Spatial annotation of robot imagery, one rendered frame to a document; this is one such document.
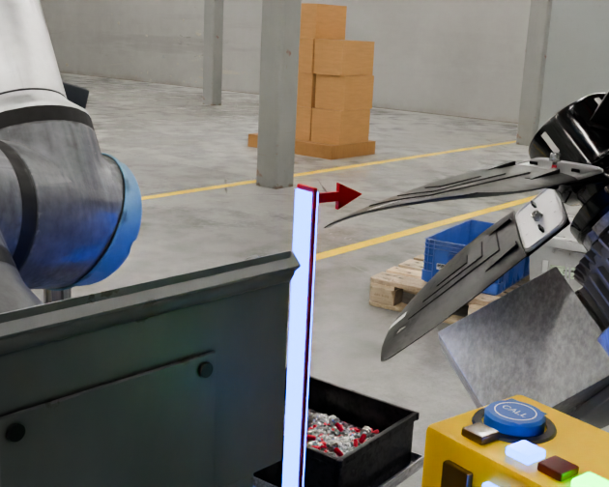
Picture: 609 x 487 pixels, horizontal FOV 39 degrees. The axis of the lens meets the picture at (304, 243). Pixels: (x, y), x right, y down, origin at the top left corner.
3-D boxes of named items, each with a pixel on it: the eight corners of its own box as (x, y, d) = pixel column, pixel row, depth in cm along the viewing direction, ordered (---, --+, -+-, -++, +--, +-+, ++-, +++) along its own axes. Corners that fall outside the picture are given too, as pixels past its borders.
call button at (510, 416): (556, 436, 58) (559, 413, 58) (517, 451, 56) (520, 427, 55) (508, 415, 61) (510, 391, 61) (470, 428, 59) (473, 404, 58)
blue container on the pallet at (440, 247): (537, 271, 456) (542, 230, 451) (497, 297, 406) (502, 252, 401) (465, 257, 477) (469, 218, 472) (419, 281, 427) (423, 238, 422)
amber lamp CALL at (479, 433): (500, 439, 56) (501, 431, 56) (481, 446, 55) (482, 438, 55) (478, 429, 57) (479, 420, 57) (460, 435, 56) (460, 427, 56)
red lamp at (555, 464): (579, 474, 52) (580, 466, 52) (561, 483, 51) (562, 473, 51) (554, 462, 53) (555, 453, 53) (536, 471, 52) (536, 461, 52)
